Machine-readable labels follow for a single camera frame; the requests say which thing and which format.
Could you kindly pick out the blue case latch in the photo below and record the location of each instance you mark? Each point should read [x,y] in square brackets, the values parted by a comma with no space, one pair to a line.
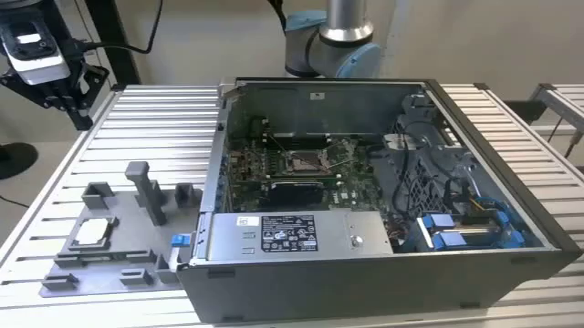
[179,240]

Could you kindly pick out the black upright pole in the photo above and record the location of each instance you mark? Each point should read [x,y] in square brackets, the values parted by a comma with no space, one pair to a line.
[118,51]

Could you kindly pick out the silver square CPU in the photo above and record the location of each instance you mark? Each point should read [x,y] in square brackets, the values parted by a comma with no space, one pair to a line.
[94,231]

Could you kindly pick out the white case sticker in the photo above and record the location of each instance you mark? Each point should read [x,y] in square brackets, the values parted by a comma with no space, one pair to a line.
[317,95]

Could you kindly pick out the metal slat side table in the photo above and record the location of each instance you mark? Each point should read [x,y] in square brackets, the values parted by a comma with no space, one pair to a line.
[563,102]

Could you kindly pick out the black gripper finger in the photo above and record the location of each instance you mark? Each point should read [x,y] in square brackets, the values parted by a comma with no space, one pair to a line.
[50,95]
[84,116]

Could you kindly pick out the grey metal drive cage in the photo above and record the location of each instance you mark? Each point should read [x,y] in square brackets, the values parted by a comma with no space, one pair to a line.
[424,171]

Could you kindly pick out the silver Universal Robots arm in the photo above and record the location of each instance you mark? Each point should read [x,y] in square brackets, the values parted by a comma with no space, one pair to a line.
[337,30]

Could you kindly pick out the small blue disk carrier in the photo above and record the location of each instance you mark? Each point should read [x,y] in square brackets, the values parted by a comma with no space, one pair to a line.
[438,220]

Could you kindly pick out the green RAM stick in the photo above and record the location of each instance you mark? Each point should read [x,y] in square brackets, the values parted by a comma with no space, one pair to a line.
[110,253]

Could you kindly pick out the grey parts rack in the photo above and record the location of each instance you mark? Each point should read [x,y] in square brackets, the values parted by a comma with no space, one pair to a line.
[123,239]

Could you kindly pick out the large blue disk carrier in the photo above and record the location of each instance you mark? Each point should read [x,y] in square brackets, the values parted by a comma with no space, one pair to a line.
[449,241]

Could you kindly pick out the green motherboard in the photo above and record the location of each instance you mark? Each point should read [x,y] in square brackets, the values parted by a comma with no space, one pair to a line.
[360,171]

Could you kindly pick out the black RAM slot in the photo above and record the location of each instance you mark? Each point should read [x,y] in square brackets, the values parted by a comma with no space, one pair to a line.
[297,135]

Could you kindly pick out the black expansion card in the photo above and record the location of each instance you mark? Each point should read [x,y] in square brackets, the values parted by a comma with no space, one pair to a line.
[297,196]

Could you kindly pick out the CPU socket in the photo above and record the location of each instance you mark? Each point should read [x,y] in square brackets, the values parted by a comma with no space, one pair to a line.
[303,164]

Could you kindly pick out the black power supply label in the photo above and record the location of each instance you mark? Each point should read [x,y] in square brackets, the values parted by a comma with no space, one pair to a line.
[287,234]

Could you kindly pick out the black round stand base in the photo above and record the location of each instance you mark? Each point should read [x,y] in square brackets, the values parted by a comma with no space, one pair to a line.
[17,160]

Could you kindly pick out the dark grey PC case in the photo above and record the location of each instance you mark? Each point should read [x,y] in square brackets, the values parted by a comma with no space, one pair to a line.
[319,294]

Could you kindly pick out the silver power supply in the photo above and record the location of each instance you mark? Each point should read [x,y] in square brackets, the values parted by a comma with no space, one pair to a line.
[227,239]

